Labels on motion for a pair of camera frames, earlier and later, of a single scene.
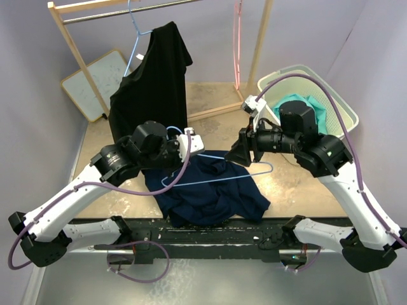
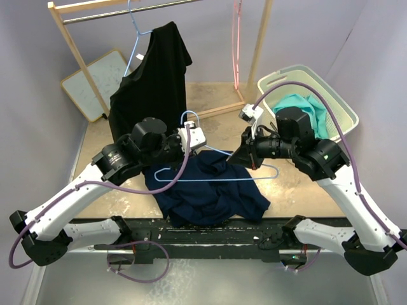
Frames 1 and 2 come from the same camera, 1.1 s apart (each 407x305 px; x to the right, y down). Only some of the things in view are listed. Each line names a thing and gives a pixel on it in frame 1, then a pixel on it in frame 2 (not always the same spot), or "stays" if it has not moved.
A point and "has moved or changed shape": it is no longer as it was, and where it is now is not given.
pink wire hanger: [237, 67] stays
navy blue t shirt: [212, 190] stays
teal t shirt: [318, 110] stays
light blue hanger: [179, 129] has moved or changed shape
